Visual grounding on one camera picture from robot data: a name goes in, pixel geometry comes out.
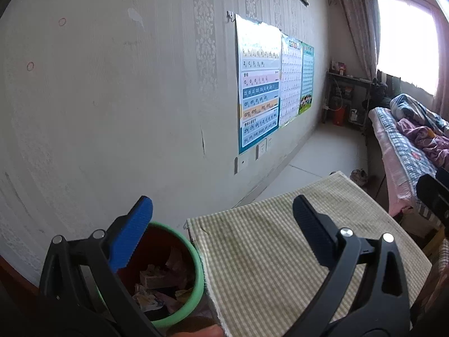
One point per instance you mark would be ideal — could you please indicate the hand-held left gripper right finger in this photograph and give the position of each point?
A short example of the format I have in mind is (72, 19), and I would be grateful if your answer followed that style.
(314, 231)

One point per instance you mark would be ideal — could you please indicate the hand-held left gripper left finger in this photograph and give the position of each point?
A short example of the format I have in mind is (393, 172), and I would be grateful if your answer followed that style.
(131, 238)

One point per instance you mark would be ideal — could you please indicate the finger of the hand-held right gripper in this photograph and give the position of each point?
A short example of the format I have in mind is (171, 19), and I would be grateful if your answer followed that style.
(433, 196)
(442, 174)

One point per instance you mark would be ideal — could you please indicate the green trash bin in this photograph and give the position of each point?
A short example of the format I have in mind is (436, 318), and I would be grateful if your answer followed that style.
(158, 242)

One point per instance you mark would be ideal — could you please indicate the heap of wrappers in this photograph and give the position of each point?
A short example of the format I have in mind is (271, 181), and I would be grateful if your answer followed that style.
(158, 281)

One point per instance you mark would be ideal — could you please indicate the purple blanket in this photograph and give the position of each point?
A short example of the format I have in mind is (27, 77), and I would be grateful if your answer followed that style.
(428, 140)

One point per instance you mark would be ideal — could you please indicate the pink bed sheet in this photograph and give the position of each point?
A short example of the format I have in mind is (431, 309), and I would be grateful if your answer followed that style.
(393, 179)

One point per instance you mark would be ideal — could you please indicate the checked beige tablecloth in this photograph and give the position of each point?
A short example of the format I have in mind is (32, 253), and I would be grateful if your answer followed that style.
(266, 252)

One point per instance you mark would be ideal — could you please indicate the pair of shoes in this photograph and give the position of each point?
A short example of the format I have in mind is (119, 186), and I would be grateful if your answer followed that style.
(359, 176)

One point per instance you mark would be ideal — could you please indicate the blue patterned blanket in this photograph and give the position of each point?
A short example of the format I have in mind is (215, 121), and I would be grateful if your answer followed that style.
(410, 107)

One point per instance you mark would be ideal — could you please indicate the dark cloth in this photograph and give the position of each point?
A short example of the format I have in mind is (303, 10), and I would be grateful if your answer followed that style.
(384, 87)

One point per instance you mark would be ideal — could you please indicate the small white container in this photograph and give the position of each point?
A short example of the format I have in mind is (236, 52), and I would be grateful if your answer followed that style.
(353, 115)

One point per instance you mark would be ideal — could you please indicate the pinkish curtain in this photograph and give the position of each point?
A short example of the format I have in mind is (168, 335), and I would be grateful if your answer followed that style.
(442, 66)

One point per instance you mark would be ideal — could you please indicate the tan plush toy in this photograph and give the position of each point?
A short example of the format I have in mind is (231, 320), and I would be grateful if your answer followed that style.
(196, 331)

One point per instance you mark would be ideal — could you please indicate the red bucket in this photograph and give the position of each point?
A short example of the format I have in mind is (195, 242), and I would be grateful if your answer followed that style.
(339, 116)

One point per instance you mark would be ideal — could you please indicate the dark metal side table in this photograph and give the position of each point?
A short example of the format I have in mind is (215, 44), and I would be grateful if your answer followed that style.
(347, 77)

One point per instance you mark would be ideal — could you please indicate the bright window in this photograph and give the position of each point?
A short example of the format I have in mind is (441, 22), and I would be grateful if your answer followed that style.
(407, 38)

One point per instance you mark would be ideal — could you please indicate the red white small box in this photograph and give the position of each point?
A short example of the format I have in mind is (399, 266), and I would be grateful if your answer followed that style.
(341, 67)

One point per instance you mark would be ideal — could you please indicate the white pink chart poster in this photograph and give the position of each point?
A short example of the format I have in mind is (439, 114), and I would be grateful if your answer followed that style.
(291, 80)

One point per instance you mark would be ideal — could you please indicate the green chart poster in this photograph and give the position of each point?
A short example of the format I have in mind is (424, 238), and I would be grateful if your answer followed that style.
(307, 77)

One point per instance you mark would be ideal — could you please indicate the patterned curtain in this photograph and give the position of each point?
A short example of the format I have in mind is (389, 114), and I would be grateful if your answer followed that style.
(361, 21)

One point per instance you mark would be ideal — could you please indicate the white wall socket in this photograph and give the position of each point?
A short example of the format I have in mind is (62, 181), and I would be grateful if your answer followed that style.
(261, 149)

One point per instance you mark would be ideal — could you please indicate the white wall plate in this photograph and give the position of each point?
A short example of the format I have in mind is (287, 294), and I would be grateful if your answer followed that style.
(242, 164)

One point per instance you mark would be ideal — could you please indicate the blue phonics wall poster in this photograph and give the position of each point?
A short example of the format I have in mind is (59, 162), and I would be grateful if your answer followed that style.
(259, 87)

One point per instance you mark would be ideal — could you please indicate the small wall hook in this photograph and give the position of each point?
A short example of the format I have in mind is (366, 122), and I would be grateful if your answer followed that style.
(229, 14)

